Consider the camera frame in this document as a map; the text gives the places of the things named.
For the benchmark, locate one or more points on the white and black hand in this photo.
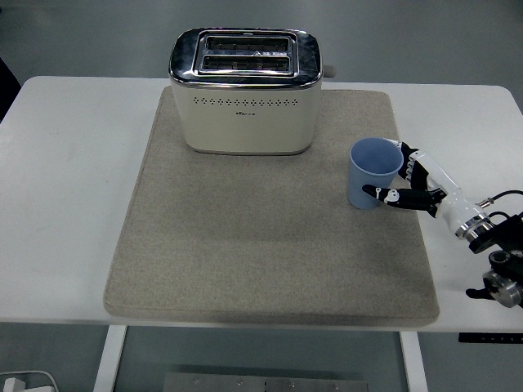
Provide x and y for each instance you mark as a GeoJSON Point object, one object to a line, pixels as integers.
{"type": "Point", "coordinates": [441, 179]}

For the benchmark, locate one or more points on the light blue ribbed cup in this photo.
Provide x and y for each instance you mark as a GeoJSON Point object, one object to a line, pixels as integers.
{"type": "Point", "coordinates": [361, 179]}

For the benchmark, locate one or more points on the black table control panel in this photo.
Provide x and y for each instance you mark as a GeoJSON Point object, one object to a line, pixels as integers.
{"type": "Point", "coordinates": [490, 337]}

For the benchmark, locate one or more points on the white table leg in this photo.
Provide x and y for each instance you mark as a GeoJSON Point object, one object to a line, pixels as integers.
{"type": "Point", "coordinates": [413, 363]}
{"type": "Point", "coordinates": [109, 359]}

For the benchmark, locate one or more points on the beige fabric mat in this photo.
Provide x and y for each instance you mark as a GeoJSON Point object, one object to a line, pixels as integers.
{"type": "Point", "coordinates": [253, 245]}

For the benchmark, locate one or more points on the cream and chrome toaster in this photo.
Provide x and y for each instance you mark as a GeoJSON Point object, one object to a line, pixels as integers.
{"type": "Point", "coordinates": [245, 122]}

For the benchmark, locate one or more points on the grey metal plate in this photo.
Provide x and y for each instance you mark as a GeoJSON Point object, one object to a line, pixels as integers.
{"type": "Point", "coordinates": [265, 384]}

